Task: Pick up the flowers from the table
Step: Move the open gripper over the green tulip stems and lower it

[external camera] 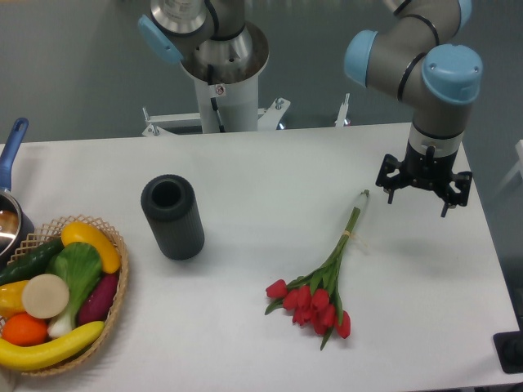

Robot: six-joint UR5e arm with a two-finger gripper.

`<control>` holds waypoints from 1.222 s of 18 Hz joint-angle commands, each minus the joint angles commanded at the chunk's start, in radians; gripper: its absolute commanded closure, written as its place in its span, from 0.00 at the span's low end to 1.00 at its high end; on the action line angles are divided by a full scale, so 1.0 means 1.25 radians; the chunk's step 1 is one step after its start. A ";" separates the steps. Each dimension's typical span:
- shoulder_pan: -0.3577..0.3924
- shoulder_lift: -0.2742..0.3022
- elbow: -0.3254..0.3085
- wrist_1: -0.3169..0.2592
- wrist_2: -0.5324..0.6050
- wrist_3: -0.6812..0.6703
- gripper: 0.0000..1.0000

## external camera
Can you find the orange fruit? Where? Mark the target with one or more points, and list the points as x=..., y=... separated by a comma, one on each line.
x=25, y=330

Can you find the dark grey ribbed vase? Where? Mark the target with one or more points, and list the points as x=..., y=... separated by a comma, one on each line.
x=171, y=209

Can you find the yellow bell pepper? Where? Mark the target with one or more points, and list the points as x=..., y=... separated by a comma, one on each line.
x=11, y=298

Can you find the woven wicker basket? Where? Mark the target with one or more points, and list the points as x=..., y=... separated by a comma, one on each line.
x=52, y=230

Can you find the red tulip bouquet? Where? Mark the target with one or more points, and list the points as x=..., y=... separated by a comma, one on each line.
x=314, y=299

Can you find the beige round disc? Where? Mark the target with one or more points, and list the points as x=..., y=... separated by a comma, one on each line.
x=45, y=296

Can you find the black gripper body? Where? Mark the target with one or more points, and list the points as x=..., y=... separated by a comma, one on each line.
x=425, y=170

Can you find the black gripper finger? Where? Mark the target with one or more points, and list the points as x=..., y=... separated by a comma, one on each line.
x=391, y=176
x=456, y=191

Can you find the green bok choy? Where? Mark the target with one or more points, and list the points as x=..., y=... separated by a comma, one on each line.
x=79, y=266

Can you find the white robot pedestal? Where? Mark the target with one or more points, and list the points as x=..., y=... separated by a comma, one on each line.
x=225, y=76

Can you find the white frame at right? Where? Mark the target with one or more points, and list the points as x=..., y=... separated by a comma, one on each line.
x=514, y=174

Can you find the long yellow banana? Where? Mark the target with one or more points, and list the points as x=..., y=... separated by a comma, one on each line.
x=33, y=358

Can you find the purple sweet potato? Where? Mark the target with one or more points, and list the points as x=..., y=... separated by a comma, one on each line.
x=97, y=306

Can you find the green cucumber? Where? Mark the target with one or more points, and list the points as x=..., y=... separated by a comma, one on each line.
x=32, y=263

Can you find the black device at edge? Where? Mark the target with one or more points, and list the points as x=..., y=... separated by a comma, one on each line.
x=508, y=346

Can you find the blue handled saucepan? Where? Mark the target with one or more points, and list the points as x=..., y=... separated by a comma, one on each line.
x=15, y=225

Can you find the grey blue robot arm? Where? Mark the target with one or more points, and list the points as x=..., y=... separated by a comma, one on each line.
x=414, y=62

